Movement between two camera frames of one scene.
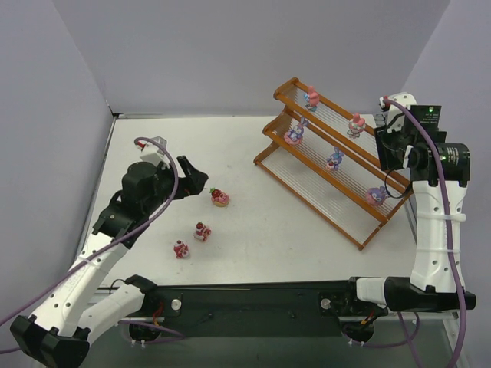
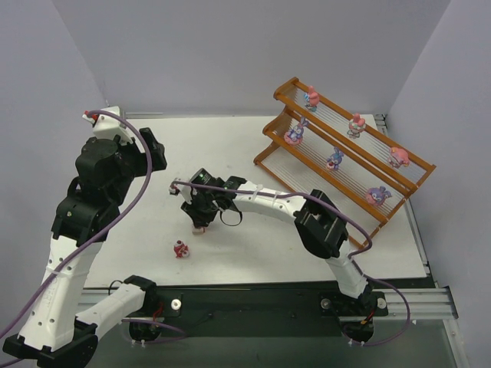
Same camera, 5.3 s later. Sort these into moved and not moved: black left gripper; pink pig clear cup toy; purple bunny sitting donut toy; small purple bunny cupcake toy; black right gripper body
Moved: black right gripper body; black left gripper
Not moved: purple bunny sitting donut toy; pink pig clear cup toy; small purple bunny cupcake toy
